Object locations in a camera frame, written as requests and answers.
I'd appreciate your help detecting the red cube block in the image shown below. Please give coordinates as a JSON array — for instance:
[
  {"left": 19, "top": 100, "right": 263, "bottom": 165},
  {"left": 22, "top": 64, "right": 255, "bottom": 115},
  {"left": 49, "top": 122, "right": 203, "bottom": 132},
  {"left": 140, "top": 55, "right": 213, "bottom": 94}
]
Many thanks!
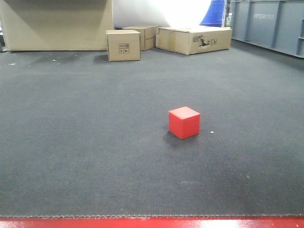
[{"left": 168, "top": 106, "right": 201, "bottom": 140}]

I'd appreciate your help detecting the dark grey carpet mat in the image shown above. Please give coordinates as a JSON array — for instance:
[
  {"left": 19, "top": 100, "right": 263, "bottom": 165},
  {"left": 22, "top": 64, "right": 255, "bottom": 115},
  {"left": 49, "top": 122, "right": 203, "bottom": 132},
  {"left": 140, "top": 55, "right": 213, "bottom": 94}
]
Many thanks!
[{"left": 0, "top": 41, "right": 304, "bottom": 217}]

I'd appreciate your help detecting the small cardboard box front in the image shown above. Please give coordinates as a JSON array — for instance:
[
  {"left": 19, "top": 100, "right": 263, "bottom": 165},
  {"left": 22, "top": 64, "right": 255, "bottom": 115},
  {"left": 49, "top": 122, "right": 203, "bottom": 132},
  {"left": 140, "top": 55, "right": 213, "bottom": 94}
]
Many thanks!
[{"left": 106, "top": 30, "right": 141, "bottom": 62}]

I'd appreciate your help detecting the small cardboard box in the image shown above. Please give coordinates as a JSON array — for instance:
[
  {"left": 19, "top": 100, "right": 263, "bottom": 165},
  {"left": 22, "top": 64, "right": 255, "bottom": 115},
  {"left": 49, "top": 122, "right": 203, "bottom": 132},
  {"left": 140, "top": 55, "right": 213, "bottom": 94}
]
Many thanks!
[
  {"left": 106, "top": 30, "right": 141, "bottom": 62},
  {"left": 123, "top": 25, "right": 159, "bottom": 51}
]

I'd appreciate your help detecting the small cardboard box rear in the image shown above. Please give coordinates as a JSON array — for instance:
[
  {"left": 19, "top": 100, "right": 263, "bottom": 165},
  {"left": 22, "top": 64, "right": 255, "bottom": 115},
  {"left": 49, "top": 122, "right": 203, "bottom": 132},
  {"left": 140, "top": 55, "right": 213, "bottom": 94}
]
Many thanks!
[{"left": 123, "top": 25, "right": 159, "bottom": 51}]

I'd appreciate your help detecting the flat wide cardboard box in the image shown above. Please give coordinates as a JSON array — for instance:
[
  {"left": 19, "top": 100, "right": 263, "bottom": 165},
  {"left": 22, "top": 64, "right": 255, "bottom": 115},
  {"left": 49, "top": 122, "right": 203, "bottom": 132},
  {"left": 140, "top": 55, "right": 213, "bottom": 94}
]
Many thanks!
[{"left": 156, "top": 25, "right": 232, "bottom": 56}]

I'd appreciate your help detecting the blue plastic bin stack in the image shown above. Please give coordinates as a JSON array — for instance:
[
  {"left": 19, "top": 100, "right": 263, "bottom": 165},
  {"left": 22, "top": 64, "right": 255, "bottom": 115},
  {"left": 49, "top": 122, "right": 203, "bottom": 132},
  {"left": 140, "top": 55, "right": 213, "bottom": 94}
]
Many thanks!
[{"left": 200, "top": 0, "right": 231, "bottom": 27}]

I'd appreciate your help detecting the red floor strip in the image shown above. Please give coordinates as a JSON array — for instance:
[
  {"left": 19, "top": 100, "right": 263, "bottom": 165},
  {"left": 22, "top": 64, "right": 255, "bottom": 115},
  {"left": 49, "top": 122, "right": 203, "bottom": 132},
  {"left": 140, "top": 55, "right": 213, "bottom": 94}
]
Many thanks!
[{"left": 0, "top": 217, "right": 304, "bottom": 228}]

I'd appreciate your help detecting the large cardboard box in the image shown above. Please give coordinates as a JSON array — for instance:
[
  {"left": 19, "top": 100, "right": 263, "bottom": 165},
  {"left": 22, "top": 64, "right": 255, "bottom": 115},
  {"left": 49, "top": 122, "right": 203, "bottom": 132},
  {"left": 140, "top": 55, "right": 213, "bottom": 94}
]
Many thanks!
[{"left": 0, "top": 0, "right": 114, "bottom": 51}]

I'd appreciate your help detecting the grey metal container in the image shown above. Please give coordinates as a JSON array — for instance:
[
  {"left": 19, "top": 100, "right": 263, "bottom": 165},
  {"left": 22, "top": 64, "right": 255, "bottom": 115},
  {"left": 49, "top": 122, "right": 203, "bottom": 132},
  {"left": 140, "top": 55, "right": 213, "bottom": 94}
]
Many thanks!
[{"left": 231, "top": 0, "right": 304, "bottom": 58}]

